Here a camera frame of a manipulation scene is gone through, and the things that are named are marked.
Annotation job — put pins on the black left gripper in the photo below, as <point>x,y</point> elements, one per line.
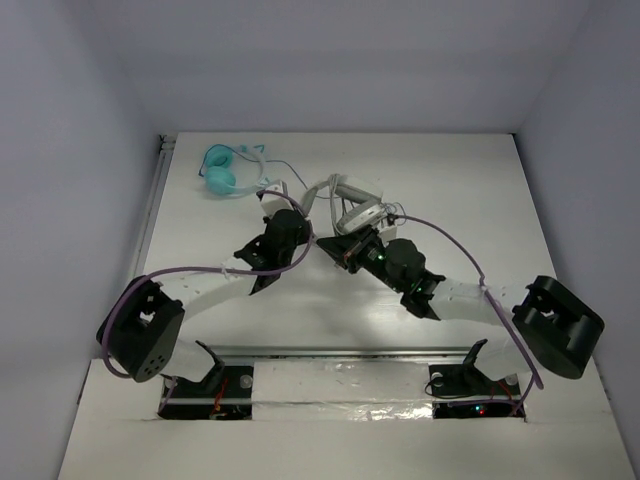
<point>258,265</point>

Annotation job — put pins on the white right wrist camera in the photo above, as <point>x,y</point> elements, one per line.
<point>388,229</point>

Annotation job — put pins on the white over-ear headphones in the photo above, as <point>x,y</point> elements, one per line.
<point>354,203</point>

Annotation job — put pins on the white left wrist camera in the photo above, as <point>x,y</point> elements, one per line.
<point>274,197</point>

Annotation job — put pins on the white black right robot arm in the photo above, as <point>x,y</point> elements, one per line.
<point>547,324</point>

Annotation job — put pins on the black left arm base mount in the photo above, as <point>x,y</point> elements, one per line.
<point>224,394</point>

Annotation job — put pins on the teal cat-ear headphones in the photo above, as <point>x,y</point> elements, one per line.
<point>218,176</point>

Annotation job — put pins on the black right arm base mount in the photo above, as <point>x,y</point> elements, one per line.
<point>461,391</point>

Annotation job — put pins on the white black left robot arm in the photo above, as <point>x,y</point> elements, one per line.
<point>140,337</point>

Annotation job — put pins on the aluminium rail at table front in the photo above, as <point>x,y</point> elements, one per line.
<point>275,353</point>

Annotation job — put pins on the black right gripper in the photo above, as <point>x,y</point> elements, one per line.
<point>372,236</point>

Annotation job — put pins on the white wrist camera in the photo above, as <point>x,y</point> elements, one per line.
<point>274,197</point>
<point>388,229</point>

